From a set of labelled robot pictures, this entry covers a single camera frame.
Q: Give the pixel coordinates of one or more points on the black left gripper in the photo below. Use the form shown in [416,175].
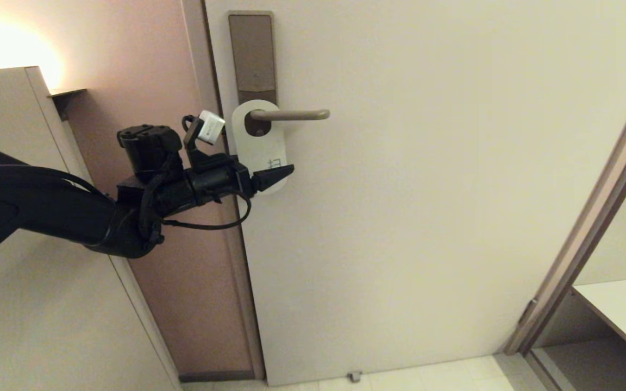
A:
[215,179]

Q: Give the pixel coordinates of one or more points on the blue do-not-disturb door hanger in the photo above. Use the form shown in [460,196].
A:
[264,146]

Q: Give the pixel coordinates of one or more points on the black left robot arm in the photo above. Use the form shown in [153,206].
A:
[47,206]

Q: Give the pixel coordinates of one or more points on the brown door lock plate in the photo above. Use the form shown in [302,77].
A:
[252,54]

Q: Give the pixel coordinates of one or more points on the white room door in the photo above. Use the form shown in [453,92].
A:
[427,244]

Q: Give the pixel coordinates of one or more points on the brown skirting board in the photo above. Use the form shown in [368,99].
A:
[215,376]

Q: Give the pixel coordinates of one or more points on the beige cabinet panel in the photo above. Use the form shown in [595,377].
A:
[47,326]

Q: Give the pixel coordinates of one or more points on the closet base board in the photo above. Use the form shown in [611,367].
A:
[590,369]

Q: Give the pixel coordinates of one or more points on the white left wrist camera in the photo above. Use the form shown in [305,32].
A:
[211,127]

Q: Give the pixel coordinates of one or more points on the black left camera bracket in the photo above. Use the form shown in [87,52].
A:
[196,149]

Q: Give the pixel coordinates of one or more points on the dark brown wall ledge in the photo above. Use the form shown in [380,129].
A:
[66,102]

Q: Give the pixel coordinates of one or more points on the small closet frame bracket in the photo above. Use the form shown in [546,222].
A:
[528,312]

